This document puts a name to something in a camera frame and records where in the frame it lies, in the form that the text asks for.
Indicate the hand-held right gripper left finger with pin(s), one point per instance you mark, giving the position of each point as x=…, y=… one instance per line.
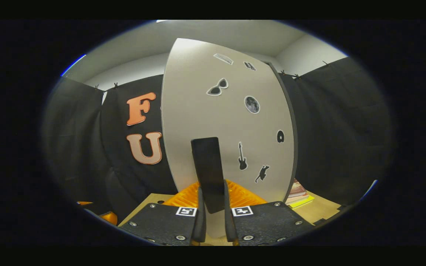
x=199, y=225

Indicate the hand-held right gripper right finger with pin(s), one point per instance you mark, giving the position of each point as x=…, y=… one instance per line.
x=229, y=225

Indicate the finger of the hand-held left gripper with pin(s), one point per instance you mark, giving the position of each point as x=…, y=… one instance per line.
x=110, y=218
x=84, y=203

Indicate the beige cabinet door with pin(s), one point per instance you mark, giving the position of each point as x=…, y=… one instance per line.
x=205, y=111

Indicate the yellow book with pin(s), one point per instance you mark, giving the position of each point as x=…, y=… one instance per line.
x=301, y=202

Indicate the brown cover book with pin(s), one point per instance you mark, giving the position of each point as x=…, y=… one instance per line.
x=296, y=189

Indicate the black backdrop cloth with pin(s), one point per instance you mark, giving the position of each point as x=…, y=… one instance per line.
x=338, y=129

